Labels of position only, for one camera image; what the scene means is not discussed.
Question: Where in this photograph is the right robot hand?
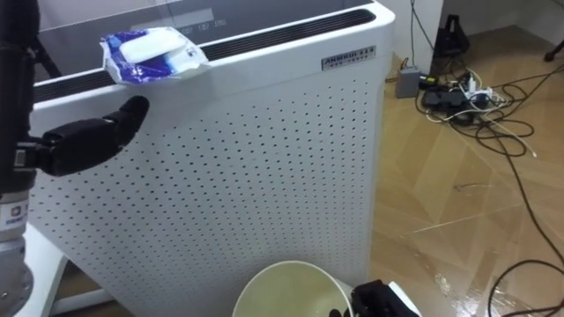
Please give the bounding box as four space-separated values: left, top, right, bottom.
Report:
329 278 423 317

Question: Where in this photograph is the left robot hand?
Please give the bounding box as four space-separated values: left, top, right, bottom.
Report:
0 0 151 197

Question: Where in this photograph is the white round plastic bin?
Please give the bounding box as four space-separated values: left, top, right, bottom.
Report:
231 260 354 317

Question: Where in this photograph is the black stand leg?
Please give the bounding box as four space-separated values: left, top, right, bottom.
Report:
31 36 63 79

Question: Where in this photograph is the blue white wet wipes pack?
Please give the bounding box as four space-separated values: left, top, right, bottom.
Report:
100 26 212 85

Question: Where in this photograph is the white perforated air purifier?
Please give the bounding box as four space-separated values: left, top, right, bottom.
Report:
26 0 397 317

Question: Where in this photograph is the black power adapter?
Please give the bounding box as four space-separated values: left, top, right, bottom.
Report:
421 86 464 109

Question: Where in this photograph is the grey metal box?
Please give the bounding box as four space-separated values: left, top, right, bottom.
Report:
394 65 423 100

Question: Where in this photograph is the white power strip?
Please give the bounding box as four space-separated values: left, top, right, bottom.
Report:
457 73 495 103

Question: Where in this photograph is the black bag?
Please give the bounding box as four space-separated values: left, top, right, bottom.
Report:
433 13 471 59

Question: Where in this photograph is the black stand foot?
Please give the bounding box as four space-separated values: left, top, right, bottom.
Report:
543 38 564 63

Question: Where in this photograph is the white furniture frame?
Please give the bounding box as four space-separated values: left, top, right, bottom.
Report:
17 223 116 317

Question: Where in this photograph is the long black floor cable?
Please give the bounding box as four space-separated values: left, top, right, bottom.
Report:
486 127 564 317

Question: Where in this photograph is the white thin cable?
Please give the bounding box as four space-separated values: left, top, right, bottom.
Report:
482 112 539 159

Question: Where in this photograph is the black wall cable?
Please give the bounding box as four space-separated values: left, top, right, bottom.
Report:
409 0 436 50

